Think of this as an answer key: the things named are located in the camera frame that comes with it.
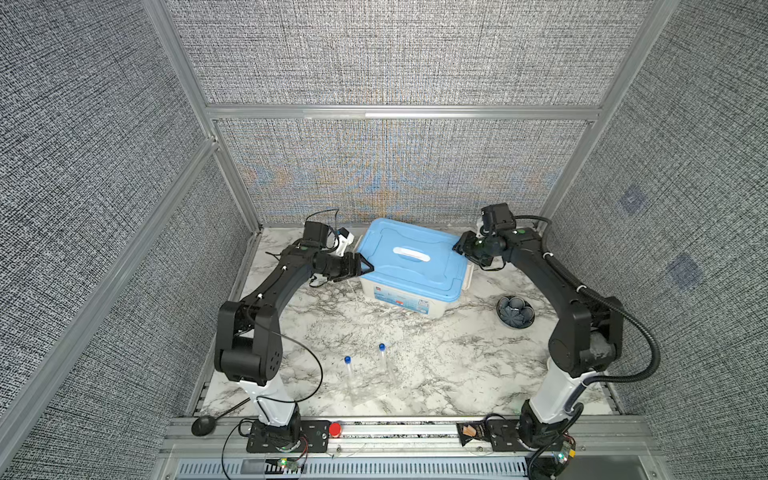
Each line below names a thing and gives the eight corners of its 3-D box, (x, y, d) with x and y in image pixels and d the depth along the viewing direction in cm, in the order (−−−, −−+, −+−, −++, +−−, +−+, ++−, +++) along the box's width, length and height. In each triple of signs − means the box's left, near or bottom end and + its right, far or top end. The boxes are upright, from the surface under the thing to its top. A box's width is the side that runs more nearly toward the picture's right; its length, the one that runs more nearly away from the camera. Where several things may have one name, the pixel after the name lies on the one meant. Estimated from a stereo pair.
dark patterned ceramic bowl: (499, 330, 93) (504, 323, 90) (492, 302, 99) (496, 295, 96) (532, 330, 93) (538, 323, 90) (523, 303, 99) (528, 295, 96)
